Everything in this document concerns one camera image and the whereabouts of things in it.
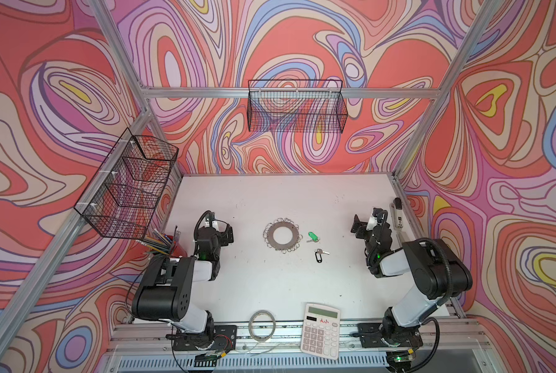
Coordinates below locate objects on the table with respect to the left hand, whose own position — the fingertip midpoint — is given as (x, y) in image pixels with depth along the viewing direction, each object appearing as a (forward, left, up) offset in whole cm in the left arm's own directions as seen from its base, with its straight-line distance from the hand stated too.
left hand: (220, 226), depth 93 cm
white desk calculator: (-36, -38, -5) cm, 53 cm away
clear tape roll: (-38, -17, -7) cm, 42 cm away
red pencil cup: (-10, +20, +4) cm, 23 cm away
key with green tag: (-2, -39, -5) cm, 39 cm away
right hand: (+2, -61, 0) cm, 61 cm away
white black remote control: (+4, -76, -3) cm, 76 cm away
